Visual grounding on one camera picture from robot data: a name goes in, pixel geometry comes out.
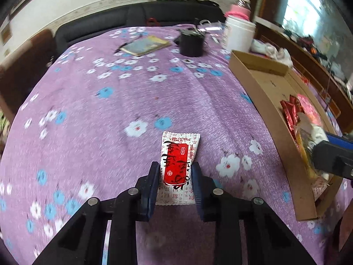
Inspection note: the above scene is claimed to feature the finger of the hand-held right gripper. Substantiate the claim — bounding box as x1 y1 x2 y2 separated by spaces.
312 132 353 180

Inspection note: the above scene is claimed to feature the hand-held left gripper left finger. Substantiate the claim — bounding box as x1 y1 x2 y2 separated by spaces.
33 161 161 265

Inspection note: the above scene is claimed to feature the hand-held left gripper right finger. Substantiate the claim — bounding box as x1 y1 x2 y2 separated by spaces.
191 161 317 265

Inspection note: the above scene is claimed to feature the yellow cracker packet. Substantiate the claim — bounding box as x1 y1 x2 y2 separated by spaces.
294 128 317 177

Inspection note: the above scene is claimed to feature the white and green snack packet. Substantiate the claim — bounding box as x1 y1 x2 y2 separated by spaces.
299 121 327 148

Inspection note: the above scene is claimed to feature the pink snack packet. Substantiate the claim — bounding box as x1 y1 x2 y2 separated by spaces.
296 93 323 127

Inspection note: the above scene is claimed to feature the cardboard box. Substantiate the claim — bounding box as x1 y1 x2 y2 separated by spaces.
228 50 344 221

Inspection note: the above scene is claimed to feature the wooden bench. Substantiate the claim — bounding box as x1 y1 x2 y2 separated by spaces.
254 17 353 133

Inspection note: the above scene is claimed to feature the purple floral tablecloth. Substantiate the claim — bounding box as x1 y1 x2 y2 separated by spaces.
0 23 353 265

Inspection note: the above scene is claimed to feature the white cloth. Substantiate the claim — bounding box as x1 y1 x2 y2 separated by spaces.
250 39 294 68

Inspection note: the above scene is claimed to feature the notebook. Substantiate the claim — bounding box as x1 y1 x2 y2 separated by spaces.
119 35 171 57

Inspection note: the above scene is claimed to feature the black cup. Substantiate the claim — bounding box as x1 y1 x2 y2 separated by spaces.
178 19 207 58

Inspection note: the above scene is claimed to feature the window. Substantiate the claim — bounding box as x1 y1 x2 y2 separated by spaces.
283 0 348 42

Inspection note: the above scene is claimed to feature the white plastic jar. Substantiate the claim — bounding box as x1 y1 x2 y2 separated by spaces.
222 15 257 53

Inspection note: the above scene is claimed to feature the pink-sleeved bottle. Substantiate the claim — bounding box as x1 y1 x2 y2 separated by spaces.
225 0 252 20

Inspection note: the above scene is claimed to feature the brown armchair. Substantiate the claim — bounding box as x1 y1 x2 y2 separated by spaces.
0 29 56 116

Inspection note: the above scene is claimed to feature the black sofa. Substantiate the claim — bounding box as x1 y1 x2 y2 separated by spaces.
54 0 227 53

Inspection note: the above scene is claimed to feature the small wall plaque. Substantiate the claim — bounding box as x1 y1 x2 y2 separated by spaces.
1 25 12 45

